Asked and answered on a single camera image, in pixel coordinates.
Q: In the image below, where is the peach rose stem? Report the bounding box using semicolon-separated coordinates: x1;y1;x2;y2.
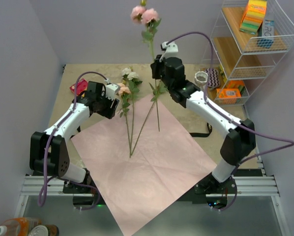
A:
117;83;132;158

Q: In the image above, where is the orange juice bottle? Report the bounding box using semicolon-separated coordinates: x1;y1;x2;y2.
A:
0;217;42;236

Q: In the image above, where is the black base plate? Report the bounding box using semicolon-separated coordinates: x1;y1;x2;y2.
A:
63;171;237;209

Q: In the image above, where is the colourful sponge pack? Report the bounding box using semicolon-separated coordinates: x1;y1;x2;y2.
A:
239;0;267;35

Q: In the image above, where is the white ribbed vase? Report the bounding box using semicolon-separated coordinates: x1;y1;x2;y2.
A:
194;71;208;87

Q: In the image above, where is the metal tin can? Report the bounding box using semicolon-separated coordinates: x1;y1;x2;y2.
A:
29;225;59;236

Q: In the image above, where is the orange green sponge pack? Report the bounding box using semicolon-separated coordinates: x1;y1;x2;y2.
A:
226;80;245;92

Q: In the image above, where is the aluminium rail frame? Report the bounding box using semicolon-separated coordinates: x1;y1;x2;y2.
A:
15;158;292;236

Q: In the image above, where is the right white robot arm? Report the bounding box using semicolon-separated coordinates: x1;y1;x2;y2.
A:
151;55;256;193

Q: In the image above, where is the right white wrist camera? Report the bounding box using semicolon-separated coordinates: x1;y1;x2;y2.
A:
160;41;178;61

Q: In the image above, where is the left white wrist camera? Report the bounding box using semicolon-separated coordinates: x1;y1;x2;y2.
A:
105;84;120;100

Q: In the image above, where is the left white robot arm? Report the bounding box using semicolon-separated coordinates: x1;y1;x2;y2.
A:
29;82;120;193

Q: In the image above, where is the white rose stem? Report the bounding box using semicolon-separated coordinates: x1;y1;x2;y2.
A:
121;67;143;139

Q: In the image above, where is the pink wrapping paper sheet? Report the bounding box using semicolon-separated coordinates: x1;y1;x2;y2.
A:
72;95;216;236

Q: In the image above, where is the black gold-lettered ribbon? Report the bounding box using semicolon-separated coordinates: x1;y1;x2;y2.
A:
70;120;212;140

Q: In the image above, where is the pink orange snack box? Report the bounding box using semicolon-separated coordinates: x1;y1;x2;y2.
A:
70;78;88;96

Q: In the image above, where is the blue white tall box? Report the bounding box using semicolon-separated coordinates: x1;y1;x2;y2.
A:
257;12;274;49

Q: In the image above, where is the pink rose stem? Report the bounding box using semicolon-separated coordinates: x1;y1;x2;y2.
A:
130;0;162;132
130;81;168;157

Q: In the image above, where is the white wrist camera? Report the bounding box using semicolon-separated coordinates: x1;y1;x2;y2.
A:
105;84;120;100
160;41;178;61

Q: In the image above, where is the orange box on shelf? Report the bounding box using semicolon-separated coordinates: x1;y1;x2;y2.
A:
216;88;241;105

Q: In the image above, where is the white wire shelf rack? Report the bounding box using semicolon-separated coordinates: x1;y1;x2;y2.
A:
201;0;294;106

